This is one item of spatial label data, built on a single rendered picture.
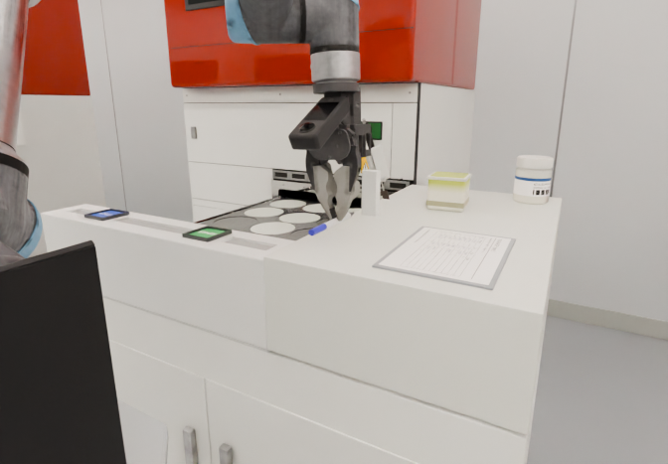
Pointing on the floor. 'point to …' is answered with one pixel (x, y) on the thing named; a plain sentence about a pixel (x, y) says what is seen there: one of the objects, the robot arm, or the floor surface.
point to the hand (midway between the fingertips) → (333, 214)
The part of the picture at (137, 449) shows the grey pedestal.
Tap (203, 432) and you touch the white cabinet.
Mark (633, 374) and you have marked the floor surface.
